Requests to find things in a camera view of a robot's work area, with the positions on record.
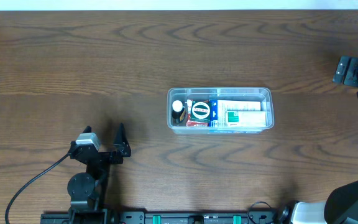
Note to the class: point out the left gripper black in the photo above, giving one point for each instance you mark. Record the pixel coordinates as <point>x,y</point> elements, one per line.
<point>122,147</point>

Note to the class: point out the dark bottle white cap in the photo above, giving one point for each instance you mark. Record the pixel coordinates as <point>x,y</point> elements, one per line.
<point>178,112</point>

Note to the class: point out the red Panadol box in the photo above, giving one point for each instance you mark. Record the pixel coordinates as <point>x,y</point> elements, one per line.
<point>189,122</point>

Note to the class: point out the clear plastic container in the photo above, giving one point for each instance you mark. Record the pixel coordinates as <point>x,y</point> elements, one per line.
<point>260,94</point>

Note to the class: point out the green round-label box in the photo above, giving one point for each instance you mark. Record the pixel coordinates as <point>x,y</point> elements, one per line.
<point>200,111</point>

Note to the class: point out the blue fever patch box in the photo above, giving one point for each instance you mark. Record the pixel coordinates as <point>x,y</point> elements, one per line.
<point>221,107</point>

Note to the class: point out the white green medicine box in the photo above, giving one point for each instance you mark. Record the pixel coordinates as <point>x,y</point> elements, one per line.
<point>247,119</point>

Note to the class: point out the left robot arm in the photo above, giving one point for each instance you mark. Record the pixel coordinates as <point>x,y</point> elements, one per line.
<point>87,189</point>

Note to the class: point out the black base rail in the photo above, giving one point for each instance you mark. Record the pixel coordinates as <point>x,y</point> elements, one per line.
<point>258,216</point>

